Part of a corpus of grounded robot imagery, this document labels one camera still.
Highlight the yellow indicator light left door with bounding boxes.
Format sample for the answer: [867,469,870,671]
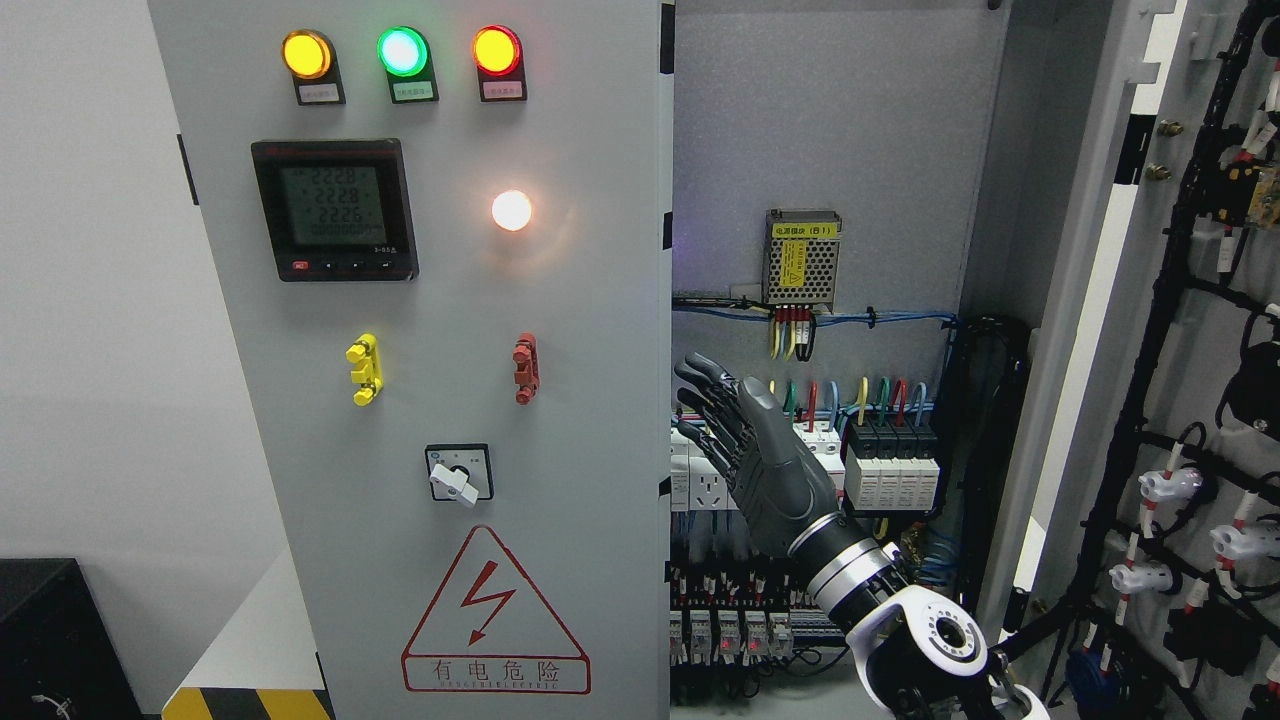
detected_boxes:
[282,28,346,106]

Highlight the black box at left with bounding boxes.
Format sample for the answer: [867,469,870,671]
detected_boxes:
[1,559,143,719]

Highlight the white rotary selector switch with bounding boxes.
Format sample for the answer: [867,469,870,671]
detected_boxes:
[424,443,494,509]

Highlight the red indicator light left door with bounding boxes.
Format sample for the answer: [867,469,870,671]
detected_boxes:
[472,24,529,102]

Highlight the yellow terminal post block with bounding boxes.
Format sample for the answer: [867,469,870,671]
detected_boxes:
[346,333,384,407]

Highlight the relay and terminal row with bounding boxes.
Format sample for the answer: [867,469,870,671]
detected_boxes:
[666,555,845,667]

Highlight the black surge protector block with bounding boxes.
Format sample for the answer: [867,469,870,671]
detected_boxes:
[842,421,943,518]

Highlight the white indicator light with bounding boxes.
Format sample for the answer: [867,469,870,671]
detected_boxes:
[490,190,534,232]

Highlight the red terminal post block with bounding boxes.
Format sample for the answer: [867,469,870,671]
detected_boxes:
[512,332,540,406]

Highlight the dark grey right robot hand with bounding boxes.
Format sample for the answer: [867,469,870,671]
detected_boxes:
[675,352,838,557]

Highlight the green indicator light left door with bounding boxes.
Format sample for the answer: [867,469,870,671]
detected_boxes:
[376,26,439,104]

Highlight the white socket breaker row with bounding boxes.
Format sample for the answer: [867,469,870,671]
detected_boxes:
[669,421,845,512]

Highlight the black digital power meter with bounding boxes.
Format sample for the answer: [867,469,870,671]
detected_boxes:
[251,138,419,282]

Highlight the metal mesh power supply module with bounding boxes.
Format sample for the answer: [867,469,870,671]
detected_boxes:
[762,208,844,307]

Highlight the black right cable conduit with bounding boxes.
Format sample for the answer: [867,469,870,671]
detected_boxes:
[925,315,1076,661]

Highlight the red electric hazard warning sticker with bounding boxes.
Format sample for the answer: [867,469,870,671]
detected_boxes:
[401,525,593,694]

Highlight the grey cabinet door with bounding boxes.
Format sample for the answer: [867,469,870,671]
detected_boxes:
[148,1,671,719]
[978,1,1277,719]

